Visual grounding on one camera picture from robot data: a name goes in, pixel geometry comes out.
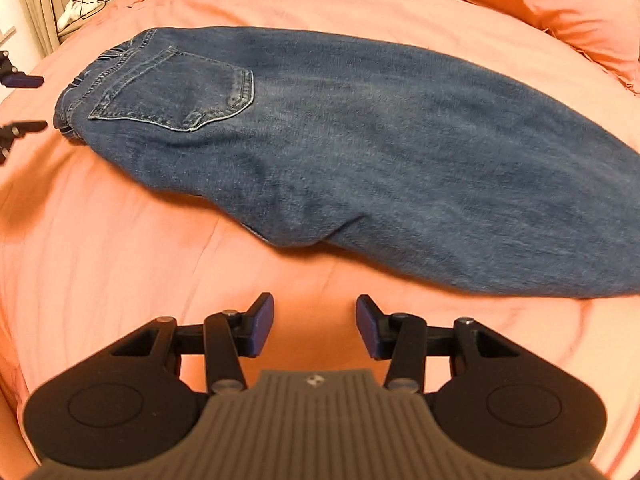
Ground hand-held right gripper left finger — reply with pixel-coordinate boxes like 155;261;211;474
107;292;275;396

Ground blue denim pants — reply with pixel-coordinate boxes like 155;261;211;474
52;26;640;300

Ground white cloth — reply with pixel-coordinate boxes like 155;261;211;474
56;0;107;32

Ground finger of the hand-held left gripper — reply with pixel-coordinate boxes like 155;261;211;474
0;50;45;89
0;120;49;164

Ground orange bed sheet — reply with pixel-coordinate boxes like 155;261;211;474
0;0;640;476

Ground orange pillow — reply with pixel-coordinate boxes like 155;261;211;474
422;0;640;95

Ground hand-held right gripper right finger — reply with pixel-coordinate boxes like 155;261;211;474
356;295;531;393

